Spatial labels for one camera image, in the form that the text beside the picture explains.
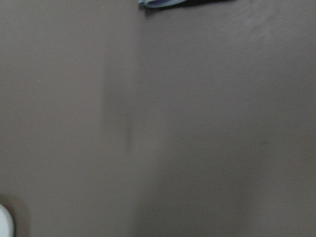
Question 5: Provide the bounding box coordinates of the cream rabbit tray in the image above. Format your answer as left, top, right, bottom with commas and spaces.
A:
0, 204, 14, 237

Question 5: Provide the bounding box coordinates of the grey folded cloth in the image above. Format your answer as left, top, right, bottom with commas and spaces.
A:
137, 0, 234, 9

